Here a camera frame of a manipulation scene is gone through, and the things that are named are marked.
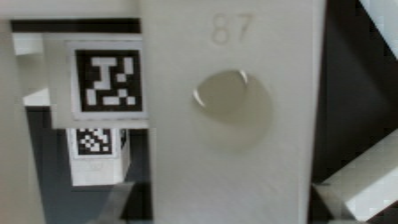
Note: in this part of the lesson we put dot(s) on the white chair seat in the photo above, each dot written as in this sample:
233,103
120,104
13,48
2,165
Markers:
82,74

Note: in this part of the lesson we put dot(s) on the white short chair leg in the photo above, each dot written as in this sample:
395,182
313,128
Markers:
98,148

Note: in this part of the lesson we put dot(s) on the white chair back frame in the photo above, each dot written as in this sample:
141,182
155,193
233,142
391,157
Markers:
232,79

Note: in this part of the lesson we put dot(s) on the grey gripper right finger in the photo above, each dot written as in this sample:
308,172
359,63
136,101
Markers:
327,208

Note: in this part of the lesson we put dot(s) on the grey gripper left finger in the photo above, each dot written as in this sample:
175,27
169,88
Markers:
128,207

